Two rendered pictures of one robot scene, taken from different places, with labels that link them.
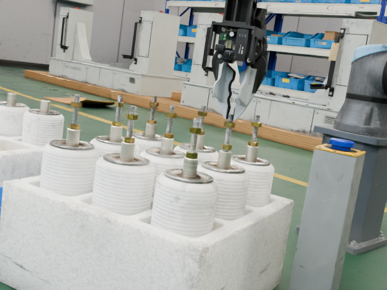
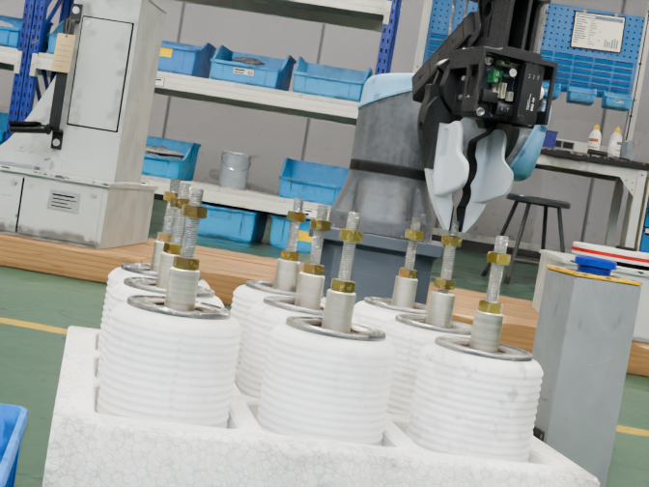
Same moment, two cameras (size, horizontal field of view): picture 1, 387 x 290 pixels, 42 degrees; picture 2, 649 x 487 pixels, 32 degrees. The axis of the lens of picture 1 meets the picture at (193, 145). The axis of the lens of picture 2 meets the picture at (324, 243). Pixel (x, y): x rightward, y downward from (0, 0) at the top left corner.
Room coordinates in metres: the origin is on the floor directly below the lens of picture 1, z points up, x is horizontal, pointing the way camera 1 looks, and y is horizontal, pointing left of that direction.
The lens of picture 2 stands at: (0.17, 0.66, 0.36)
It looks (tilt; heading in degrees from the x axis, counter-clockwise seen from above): 3 degrees down; 319
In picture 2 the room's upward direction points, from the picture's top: 9 degrees clockwise
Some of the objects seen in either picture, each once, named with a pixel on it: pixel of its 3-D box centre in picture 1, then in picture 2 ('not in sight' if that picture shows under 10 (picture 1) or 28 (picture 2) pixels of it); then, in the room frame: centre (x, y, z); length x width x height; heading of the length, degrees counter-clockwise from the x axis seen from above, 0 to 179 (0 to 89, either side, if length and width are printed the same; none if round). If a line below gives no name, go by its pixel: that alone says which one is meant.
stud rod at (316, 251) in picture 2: (169, 126); (316, 248); (0.90, 0.05, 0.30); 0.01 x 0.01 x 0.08
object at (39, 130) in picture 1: (41, 149); not in sight; (1.21, 0.37, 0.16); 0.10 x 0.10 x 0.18
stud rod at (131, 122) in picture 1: (130, 129); (346, 262); (0.79, 0.10, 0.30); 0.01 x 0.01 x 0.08
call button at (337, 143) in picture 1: (341, 145); (594, 268); (0.83, -0.24, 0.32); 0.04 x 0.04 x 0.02
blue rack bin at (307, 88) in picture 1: (326, 86); not in sight; (6.31, -1.54, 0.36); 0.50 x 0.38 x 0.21; 136
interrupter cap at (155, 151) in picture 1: (166, 153); (306, 307); (0.90, 0.05, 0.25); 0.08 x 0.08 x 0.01
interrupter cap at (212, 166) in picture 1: (223, 167); (437, 326); (0.84, -0.06, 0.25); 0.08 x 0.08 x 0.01
